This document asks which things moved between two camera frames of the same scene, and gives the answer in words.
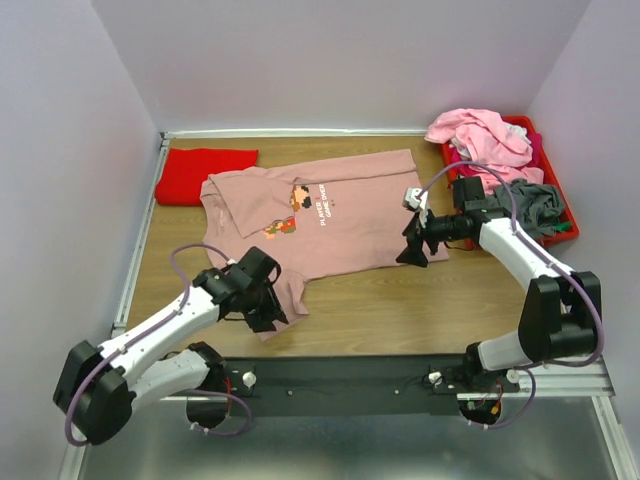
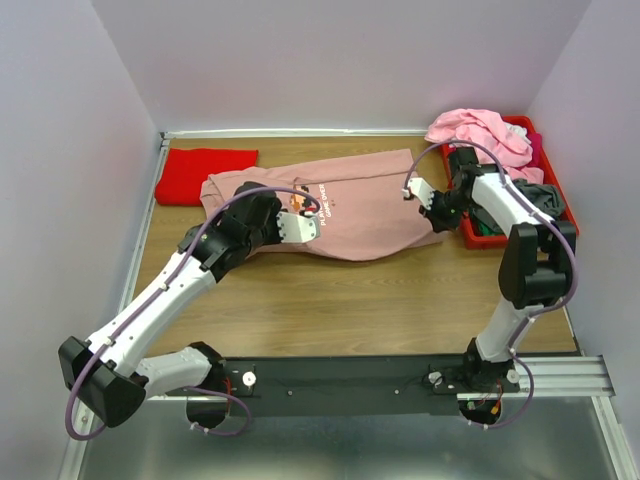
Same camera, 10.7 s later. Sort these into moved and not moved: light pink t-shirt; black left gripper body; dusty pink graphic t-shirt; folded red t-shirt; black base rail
Moved: dusty pink graphic t-shirt; black left gripper body
Not moved: light pink t-shirt; black base rail; folded red t-shirt
